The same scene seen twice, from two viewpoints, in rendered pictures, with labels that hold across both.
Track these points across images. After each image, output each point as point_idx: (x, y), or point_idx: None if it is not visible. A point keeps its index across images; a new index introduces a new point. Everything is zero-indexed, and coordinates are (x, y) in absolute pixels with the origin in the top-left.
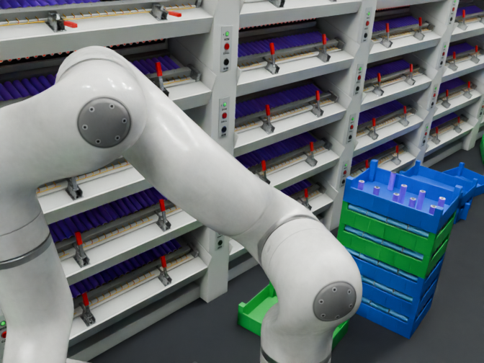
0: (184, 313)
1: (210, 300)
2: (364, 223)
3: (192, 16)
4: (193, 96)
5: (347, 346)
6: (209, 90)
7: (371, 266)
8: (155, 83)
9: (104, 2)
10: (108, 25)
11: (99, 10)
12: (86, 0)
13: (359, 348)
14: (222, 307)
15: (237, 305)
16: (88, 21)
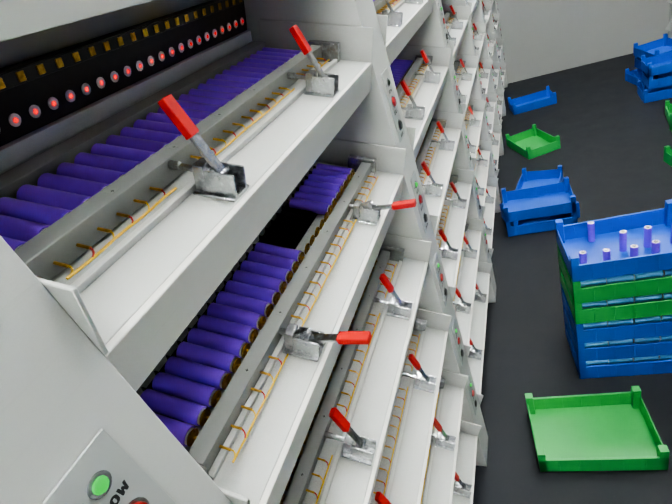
0: (480, 498)
1: (486, 461)
2: (608, 292)
3: (388, 189)
4: (422, 283)
5: (658, 420)
6: (425, 262)
7: (627, 327)
8: (385, 302)
9: (312, 249)
10: (348, 282)
11: (317, 266)
12: (285, 264)
13: (671, 415)
14: (504, 461)
15: (515, 448)
16: (322, 298)
